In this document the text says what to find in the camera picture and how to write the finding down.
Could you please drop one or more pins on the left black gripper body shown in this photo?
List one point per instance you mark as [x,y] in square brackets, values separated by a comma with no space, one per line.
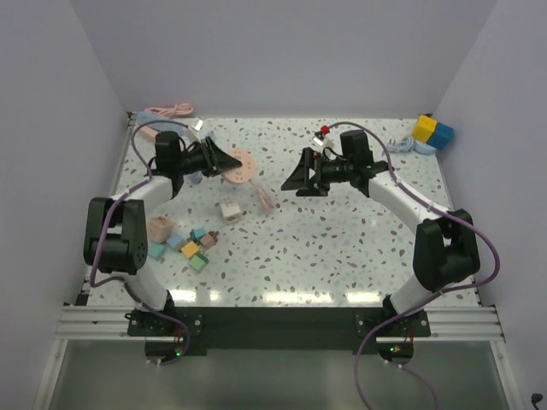
[208,160]

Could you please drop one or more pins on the blue power strip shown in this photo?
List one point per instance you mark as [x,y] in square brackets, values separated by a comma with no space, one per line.
[159,123]

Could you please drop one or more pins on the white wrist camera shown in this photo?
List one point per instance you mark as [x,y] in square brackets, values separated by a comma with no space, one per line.
[195,130]
[321,141]

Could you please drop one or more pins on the mauve plug adapter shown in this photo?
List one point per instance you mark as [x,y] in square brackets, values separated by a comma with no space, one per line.
[210,239]

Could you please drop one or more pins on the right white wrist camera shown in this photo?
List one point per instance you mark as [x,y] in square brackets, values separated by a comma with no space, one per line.
[321,141]

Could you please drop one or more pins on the yellow and blue cube socket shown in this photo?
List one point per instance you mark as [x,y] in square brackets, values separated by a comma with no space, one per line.
[430,135]

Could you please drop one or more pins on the white cube adapter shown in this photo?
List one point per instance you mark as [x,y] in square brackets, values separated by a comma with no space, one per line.
[231,211]

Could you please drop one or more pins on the peach cube adapter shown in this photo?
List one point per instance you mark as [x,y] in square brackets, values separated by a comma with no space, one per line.
[160,229]

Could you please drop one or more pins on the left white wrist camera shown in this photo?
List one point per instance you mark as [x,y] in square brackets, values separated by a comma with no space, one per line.
[195,130]

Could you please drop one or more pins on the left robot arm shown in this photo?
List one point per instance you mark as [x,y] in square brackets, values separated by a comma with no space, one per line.
[116,237]

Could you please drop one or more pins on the teal plug adapter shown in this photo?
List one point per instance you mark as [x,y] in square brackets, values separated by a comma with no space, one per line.
[197,234]

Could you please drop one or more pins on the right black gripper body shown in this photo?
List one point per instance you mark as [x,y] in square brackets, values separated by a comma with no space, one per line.
[324,185]

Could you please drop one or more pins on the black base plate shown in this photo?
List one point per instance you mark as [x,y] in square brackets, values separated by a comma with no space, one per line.
[194,331]

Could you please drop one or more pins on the green plug adapter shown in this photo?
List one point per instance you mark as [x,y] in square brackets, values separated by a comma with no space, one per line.
[198,262]

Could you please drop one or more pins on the aluminium frame rail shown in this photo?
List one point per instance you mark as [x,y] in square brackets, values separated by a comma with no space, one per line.
[447,324]

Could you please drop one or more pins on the pink power strip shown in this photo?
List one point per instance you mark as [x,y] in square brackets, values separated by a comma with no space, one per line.
[148,133]

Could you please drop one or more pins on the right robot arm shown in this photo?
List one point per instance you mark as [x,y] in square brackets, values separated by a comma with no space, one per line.
[445,249]

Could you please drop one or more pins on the peach cube socket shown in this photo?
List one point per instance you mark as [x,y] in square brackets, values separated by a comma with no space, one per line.
[244,173]

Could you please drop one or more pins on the light blue plug adapter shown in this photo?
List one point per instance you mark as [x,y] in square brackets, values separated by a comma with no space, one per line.
[156,250]

